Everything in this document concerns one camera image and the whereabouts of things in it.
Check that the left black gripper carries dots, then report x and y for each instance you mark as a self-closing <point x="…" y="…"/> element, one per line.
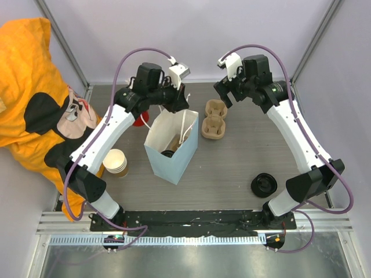
<point x="179" y="102"/>

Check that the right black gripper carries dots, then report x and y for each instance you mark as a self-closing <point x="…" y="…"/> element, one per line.
<point x="224" y="87"/>

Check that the light blue paper bag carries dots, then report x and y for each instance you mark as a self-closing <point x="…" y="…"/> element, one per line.
<point x="165" y="127"/>

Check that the brown pulp cup carrier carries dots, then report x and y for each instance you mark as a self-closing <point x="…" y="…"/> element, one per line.
<point x="175" y="144"/>

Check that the single black cup lid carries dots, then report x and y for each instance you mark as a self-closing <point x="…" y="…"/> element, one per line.
<point x="167" y="153"/>

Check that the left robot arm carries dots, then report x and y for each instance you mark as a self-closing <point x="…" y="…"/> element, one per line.
<point x="149" y="87"/>

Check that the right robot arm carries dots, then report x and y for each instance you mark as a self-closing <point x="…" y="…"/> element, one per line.
<point x="318" y="171"/>

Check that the brown cup carrier stack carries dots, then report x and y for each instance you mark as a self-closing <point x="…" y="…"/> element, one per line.
<point x="213" y="125"/>

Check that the red cup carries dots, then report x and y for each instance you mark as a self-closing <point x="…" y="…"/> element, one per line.
<point x="142" y="120"/>

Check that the paper cup stack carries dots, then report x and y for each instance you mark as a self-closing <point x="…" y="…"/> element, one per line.
<point x="116" y="163"/>

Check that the black lid stack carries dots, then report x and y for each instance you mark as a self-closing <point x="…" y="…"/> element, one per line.
<point x="264" y="185"/>

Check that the orange cartoon cloth bag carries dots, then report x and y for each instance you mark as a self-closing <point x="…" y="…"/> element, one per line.
<point x="42" y="118"/>

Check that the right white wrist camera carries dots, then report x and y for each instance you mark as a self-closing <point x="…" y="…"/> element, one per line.
<point x="231" y="63"/>

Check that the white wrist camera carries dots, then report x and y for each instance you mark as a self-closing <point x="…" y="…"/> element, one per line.
<point x="177" y="72"/>
<point x="231" y="63"/>

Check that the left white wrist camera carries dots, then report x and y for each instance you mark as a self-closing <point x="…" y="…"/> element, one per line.
<point x="177" y="72"/>

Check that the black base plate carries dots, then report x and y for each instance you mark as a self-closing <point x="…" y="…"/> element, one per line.
<point x="198" y="223"/>

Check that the white slotted cable duct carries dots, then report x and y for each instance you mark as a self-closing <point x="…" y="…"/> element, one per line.
<point x="114" y="240"/>

